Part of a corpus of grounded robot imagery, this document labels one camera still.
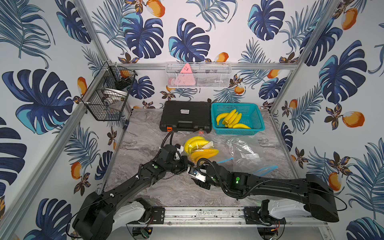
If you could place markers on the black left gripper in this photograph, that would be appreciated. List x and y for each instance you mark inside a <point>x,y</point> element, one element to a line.
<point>182,162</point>

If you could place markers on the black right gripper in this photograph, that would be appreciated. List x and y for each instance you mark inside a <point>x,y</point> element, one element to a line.
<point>203,185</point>

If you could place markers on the clear zip-top bag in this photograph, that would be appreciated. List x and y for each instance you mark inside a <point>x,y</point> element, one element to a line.
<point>248,156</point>

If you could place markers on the yellow banana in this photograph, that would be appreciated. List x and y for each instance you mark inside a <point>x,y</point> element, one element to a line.
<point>222,117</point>
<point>229,116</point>
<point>241,126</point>

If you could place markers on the clear bag with banana peel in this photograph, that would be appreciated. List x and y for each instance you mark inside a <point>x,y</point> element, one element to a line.
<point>211,146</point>

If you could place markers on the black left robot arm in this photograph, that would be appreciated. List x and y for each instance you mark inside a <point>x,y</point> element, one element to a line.
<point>101,214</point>

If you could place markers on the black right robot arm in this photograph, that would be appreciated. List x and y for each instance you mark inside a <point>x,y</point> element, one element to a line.
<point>318,198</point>

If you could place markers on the green-yellow banana bunch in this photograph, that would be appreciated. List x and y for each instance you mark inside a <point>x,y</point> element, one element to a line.
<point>194,144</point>

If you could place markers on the black plastic tool case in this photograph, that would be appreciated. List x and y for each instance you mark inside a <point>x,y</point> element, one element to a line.
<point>186,117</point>

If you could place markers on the teal plastic basket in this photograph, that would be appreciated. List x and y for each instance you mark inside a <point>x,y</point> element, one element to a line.
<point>248,114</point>

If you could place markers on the pink triangular object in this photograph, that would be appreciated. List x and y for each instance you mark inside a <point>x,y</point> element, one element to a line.
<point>185,77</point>

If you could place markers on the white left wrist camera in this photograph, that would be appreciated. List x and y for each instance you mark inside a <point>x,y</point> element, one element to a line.
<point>180,148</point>

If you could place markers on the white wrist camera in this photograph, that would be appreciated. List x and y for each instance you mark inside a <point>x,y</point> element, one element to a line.
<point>180,148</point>
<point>195,174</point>

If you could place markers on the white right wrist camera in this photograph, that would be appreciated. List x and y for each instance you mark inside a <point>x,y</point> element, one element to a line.
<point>195,174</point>

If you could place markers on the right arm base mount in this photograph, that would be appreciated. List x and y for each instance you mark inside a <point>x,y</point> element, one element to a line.
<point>261,216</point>

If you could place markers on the aluminium front rail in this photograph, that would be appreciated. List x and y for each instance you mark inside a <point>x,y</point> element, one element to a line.
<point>185,217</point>

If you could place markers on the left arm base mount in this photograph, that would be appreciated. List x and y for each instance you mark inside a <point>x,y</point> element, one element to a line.
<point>152,214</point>

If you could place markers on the white wire shelf basket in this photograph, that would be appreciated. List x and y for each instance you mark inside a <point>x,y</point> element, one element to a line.
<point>207,74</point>

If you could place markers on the black wire basket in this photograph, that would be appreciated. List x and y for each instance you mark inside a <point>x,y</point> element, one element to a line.
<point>109,92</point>

